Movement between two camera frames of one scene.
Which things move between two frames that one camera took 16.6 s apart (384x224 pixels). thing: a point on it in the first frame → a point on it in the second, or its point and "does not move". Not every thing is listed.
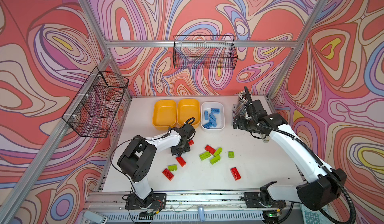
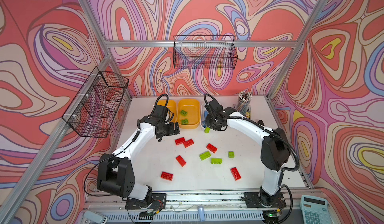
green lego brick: (204, 155) does not move
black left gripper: (176, 152) → (172, 131)
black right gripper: (241, 123) → (207, 119)
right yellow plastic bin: (187, 108) does not move
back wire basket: (204, 52) does not move
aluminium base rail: (208, 208) does not move
